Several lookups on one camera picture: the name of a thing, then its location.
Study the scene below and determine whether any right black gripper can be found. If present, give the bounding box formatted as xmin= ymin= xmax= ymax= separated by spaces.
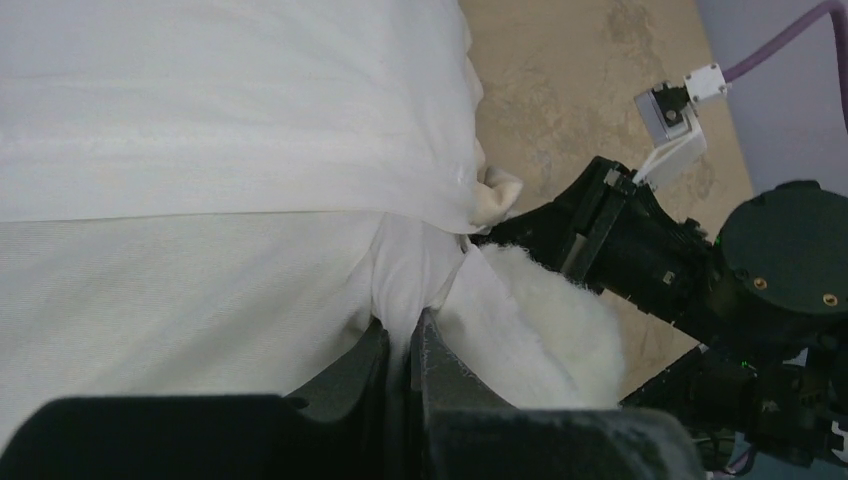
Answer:
xmin=471 ymin=157 xmax=711 ymax=324

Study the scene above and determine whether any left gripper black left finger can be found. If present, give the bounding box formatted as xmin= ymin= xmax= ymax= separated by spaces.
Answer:
xmin=1 ymin=322 xmax=389 ymax=479

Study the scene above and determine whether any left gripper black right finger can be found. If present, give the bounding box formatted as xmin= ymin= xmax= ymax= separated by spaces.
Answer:
xmin=410 ymin=313 xmax=706 ymax=479

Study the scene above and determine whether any white pillow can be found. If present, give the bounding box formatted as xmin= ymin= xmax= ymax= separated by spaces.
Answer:
xmin=434 ymin=244 xmax=626 ymax=409

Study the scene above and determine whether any grey pillow with cream ruffle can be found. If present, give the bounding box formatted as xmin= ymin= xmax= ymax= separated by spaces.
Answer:
xmin=1 ymin=1 xmax=522 ymax=438

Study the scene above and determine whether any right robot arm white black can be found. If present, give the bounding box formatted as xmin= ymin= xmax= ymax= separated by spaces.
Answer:
xmin=474 ymin=157 xmax=847 ymax=467

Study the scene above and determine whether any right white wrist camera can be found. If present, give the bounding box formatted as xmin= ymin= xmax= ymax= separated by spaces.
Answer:
xmin=633 ymin=63 xmax=729 ymax=191

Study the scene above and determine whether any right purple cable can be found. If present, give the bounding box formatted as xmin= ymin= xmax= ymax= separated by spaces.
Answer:
xmin=722 ymin=0 xmax=848 ymax=134

